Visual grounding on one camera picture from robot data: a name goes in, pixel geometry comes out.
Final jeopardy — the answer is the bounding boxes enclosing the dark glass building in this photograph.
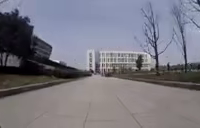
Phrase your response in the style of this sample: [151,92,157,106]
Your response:
[29,34,54,62]

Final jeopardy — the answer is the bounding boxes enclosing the white multi-storey building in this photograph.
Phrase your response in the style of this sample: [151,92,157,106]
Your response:
[86,49,154,75]

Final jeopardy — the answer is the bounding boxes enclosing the dry grass verge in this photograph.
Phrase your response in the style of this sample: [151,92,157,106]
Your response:
[0,73,76,90]

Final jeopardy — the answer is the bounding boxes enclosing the dark low hedge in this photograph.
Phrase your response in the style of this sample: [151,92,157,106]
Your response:
[0,63,93,80]

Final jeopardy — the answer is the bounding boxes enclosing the dark evergreen trees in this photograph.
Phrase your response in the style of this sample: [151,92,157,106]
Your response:
[0,8,35,68]

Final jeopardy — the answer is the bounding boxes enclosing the small evergreen tree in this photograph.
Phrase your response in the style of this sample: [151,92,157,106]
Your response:
[135,54,145,72]

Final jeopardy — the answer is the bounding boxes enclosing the grey concrete kerb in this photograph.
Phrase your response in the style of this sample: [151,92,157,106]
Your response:
[0,76,89,100]
[109,75,200,93]

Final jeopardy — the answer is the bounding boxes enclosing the grey concrete road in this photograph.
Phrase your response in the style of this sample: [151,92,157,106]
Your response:
[0,74,200,128]

